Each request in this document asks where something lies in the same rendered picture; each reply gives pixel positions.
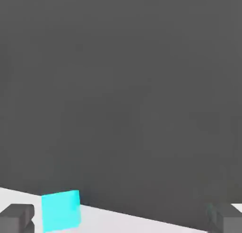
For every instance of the large cyan box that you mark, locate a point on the large cyan box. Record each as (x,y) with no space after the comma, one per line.
(60,212)

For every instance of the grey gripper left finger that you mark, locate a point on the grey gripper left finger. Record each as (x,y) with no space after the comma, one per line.
(15,217)

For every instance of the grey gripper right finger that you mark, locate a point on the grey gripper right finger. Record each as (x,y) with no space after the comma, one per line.
(228,222)

